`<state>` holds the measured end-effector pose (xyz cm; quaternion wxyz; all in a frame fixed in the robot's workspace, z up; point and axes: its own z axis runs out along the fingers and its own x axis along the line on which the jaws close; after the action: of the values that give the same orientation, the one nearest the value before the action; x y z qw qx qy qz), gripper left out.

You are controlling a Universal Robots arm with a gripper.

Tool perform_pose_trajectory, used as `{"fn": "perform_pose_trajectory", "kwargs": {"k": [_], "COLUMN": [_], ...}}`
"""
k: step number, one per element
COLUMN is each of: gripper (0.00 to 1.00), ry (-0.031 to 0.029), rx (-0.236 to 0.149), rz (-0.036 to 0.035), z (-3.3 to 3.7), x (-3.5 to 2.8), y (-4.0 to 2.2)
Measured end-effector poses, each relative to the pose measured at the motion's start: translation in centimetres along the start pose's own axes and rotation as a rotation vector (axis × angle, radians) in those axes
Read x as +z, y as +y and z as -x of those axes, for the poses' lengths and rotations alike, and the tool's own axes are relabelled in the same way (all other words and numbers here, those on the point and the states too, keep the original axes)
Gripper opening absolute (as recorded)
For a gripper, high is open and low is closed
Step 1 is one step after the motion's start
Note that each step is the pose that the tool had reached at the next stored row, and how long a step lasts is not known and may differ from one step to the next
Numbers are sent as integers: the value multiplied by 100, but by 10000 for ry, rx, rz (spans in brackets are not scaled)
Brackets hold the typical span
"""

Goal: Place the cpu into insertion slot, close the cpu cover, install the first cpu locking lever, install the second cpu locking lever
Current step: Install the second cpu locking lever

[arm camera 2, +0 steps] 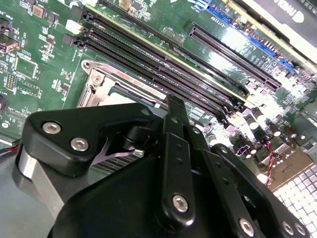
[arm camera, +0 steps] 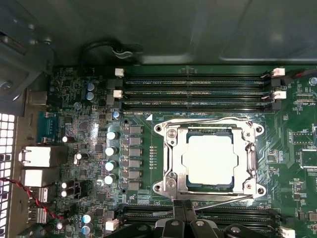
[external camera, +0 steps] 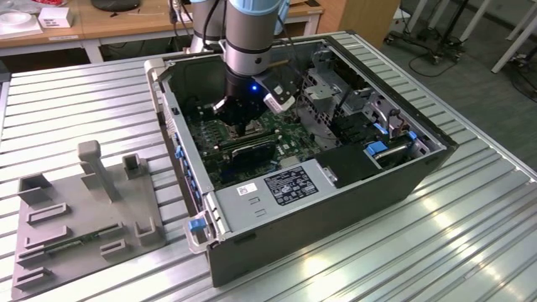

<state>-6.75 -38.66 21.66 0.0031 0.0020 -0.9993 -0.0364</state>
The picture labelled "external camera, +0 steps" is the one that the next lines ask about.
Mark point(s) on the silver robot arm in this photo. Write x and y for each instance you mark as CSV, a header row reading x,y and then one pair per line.
x,y
247,41

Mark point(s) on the CPU socket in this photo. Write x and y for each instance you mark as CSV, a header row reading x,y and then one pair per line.
x,y
255,131

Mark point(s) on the black plastic drive cover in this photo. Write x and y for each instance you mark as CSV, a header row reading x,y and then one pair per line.
x,y
344,166

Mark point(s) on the green motherboard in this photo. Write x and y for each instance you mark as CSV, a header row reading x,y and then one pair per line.
x,y
290,138

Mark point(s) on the black graphics card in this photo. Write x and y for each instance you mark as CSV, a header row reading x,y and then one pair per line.
x,y
252,154

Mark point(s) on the silver metal drive cage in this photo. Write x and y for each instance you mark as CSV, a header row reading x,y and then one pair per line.
x,y
323,91

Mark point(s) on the small silver heatsink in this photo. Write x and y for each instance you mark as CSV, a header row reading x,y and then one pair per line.
x,y
291,161

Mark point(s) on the blue card retention latch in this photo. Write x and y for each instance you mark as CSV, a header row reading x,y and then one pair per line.
x,y
178,151

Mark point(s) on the white barcode sticker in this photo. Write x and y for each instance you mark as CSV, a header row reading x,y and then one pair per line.
x,y
247,189

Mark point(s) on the black power supply label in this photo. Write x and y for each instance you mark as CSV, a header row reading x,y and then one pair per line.
x,y
290,185

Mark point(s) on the grey power supply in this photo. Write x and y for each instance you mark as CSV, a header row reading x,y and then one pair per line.
x,y
246,209

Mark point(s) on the blue plastic clip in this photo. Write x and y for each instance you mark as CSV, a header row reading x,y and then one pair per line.
x,y
379,128
411,136

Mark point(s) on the wooden desk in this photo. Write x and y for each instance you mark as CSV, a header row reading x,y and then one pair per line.
x,y
126,22

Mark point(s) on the blue case latch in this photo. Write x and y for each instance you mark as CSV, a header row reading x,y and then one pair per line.
x,y
198,226

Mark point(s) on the wooden cabinet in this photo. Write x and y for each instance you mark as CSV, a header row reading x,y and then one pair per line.
x,y
370,22

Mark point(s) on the dark grey PC case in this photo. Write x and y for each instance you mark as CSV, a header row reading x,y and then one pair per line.
x,y
319,226

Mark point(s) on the black monitor base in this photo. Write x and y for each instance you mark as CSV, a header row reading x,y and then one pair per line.
x,y
115,4

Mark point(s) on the grey parts rack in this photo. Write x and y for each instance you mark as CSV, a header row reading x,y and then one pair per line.
x,y
84,214

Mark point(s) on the white cardboard box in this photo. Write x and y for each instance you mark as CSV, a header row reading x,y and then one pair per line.
x,y
55,15

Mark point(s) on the black wheeled stand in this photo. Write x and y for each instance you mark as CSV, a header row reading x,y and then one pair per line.
x,y
450,31

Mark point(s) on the red packet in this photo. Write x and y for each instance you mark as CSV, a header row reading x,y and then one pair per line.
x,y
48,2

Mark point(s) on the green RAM stick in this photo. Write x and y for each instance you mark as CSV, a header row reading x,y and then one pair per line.
x,y
71,243

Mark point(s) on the white round plastic dish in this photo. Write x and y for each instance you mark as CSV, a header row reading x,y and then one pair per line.
x,y
16,22

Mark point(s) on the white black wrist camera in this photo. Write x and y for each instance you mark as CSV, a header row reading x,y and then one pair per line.
x,y
276,102

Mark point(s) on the white table frame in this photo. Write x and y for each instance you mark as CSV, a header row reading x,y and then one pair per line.
x,y
472,22
512,47

